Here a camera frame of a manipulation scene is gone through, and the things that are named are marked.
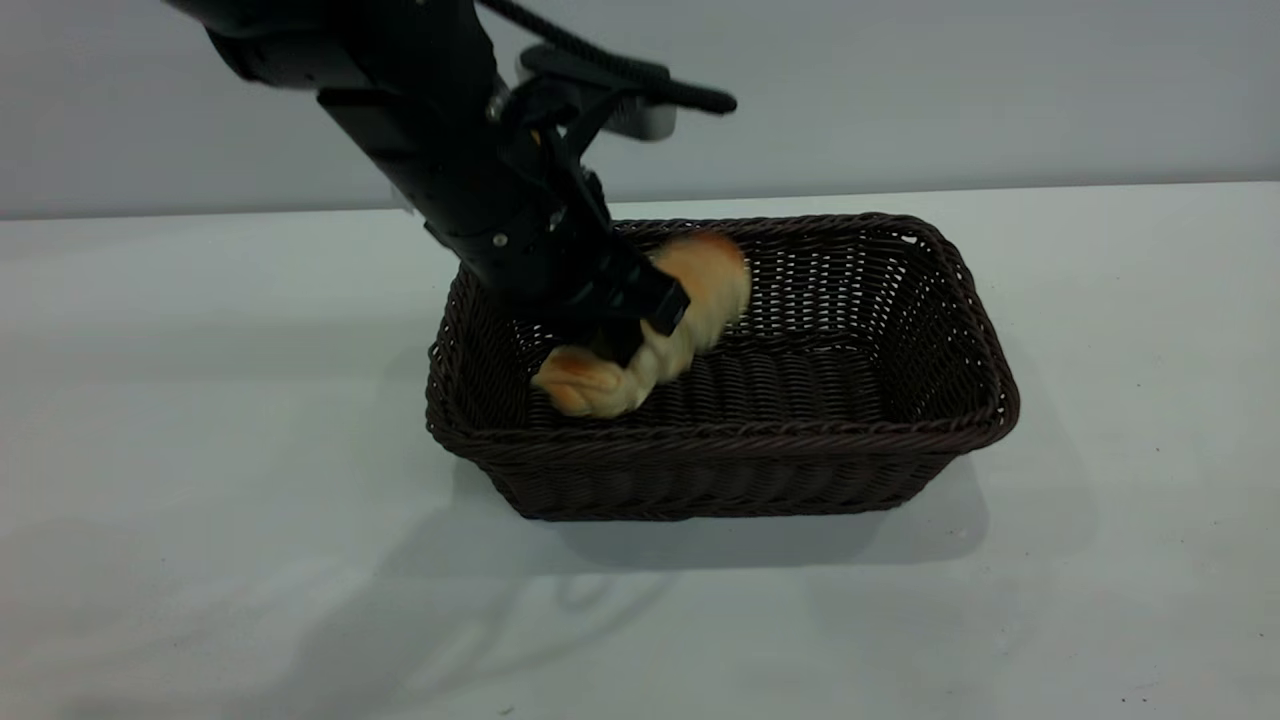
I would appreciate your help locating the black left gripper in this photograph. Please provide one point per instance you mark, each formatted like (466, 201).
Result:
(480, 190)

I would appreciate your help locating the golden ridged bread loaf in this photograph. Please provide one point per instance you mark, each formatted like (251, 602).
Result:
(705, 285)

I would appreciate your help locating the dark brown wicker basket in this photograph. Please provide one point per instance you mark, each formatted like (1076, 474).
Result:
(800, 450)

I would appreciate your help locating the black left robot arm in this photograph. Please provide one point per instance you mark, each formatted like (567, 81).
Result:
(330, 35)

